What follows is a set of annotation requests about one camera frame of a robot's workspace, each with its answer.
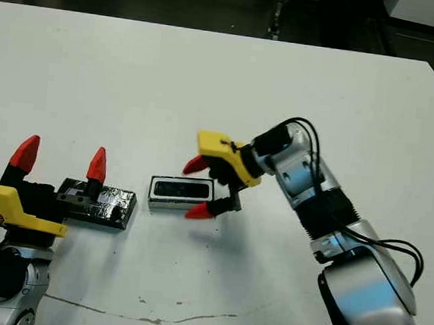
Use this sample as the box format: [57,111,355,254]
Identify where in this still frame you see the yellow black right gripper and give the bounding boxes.
[178,129,268,227]

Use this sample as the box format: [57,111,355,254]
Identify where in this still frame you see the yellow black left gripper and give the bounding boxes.
[0,131,108,252]

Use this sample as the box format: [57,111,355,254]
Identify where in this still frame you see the black camera box lid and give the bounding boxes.
[53,176,141,233]

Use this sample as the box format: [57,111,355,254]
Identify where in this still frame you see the dark metal stand pole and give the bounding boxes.
[267,0,288,41]

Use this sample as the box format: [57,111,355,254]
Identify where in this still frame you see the white camera box base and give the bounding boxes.
[146,173,217,217]

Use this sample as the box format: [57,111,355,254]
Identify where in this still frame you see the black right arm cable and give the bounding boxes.
[273,116,434,289]

